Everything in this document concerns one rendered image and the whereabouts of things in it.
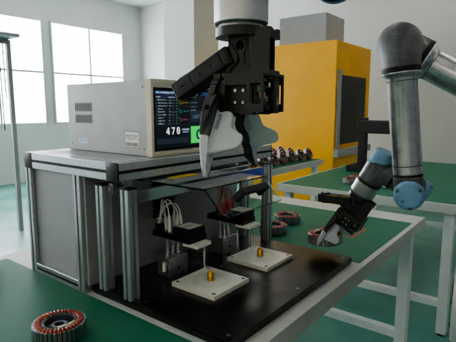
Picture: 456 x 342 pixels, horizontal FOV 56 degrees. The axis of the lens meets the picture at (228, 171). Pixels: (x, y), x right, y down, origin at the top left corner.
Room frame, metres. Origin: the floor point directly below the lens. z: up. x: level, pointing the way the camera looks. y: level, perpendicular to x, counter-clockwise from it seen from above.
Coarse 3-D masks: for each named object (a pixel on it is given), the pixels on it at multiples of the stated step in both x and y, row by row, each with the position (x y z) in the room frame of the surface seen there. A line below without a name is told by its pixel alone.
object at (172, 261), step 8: (160, 256) 1.17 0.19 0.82; (168, 256) 1.17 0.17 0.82; (176, 256) 1.17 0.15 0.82; (184, 256) 1.20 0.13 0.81; (160, 264) 1.17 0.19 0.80; (168, 264) 1.15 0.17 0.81; (176, 264) 1.17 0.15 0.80; (184, 264) 1.20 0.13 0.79; (160, 272) 1.17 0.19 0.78; (168, 272) 1.15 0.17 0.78; (176, 272) 1.17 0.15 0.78
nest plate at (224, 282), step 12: (192, 276) 1.13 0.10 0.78; (204, 276) 1.13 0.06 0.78; (216, 276) 1.13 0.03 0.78; (228, 276) 1.13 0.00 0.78; (240, 276) 1.13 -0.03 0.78; (180, 288) 1.07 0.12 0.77; (192, 288) 1.05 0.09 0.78; (204, 288) 1.05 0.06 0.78; (216, 288) 1.05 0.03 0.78; (228, 288) 1.05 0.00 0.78
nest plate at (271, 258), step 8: (248, 248) 1.37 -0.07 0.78; (256, 248) 1.37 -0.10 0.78; (264, 248) 1.37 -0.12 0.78; (232, 256) 1.29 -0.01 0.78; (240, 256) 1.29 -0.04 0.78; (248, 256) 1.29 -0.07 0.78; (256, 256) 1.29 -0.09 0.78; (264, 256) 1.29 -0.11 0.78; (272, 256) 1.29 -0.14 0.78; (280, 256) 1.29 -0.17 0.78; (288, 256) 1.29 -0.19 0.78; (240, 264) 1.25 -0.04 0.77; (248, 264) 1.23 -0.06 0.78; (256, 264) 1.22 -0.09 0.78; (264, 264) 1.22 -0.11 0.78; (272, 264) 1.22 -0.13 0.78; (280, 264) 1.25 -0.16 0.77
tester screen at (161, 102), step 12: (156, 96) 1.13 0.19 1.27; (168, 96) 1.17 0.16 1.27; (204, 96) 1.29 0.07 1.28; (156, 108) 1.13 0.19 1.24; (168, 108) 1.17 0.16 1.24; (180, 108) 1.21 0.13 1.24; (192, 108) 1.24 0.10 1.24; (156, 120) 1.13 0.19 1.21; (168, 120) 1.17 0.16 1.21; (180, 120) 1.21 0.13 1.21; (156, 132) 1.13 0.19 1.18; (156, 144) 1.13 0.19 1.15; (168, 144) 1.17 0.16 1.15; (180, 144) 1.20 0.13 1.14; (192, 144) 1.24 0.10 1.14
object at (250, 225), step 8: (208, 216) 1.38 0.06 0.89; (216, 216) 1.36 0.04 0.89; (232, 216) 1.32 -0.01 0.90; (240, 216) 1.30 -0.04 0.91; (248, 216) 1.32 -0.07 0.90; (224, 224) 1.38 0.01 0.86; (240, 224) 1.30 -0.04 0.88; (248, 224) 1.31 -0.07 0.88; (256, 224) 1.32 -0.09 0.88; (224, 232) 1.38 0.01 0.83
